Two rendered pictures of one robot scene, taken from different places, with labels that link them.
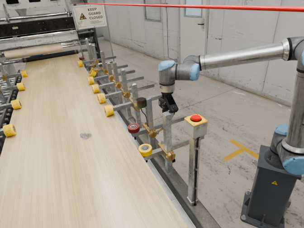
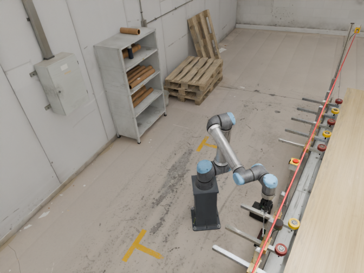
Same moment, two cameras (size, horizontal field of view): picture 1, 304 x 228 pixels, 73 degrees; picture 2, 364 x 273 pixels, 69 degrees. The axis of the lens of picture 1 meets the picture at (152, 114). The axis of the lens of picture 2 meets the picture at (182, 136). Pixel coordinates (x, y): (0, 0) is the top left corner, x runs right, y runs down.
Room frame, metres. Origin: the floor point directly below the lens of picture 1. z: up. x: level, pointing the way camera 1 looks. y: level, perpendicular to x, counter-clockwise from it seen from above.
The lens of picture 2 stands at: (2.20, 0.62, 2.68)
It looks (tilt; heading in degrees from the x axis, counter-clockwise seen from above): 38 degrees down; 239
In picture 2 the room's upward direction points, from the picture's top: 5 degrees counter-clockwise
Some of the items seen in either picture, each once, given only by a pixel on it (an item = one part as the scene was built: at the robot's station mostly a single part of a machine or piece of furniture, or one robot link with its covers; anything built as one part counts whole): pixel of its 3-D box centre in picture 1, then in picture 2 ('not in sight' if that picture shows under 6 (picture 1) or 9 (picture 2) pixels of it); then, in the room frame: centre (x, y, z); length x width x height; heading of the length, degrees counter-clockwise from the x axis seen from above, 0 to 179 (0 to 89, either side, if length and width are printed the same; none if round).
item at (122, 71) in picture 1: (126, 95); not in sight; (1.65, 0.21, 0.93); 0.04 x 0.04 x 0.48; 23
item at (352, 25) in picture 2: not in sight; (343, 65); (-1.19, -0.93, 1.20); 0.15 x 0.12 x 1.00; 23
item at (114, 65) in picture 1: (117, 86); not in sight; (1.88, 0.31, 0.93); 0.04 x 0.04 x 0.48; 23
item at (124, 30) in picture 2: not in sight; (129, 31); (0.67, -3.07, 1.59); 0.30 x 0.08 x 0.08; 119
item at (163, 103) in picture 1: (166, 99); (266, 201); (1.12, -0.10, 1.12); 0.09 x 0.08 x 0.12; 22
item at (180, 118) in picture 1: (159, 125); (252, 239); (1.26, -0.05, 0.84); 0.43 x 0.03 x 0.04; 113
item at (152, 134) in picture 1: (149, 130); (265, 243); (1.21, 0.03, 0.85); 0.14 x 0.06 x 0.05; 23
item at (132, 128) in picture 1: (134, 132); (279, 252); (1.18, 0.13, 0.85); 0.08 x 0.08 x 0.11
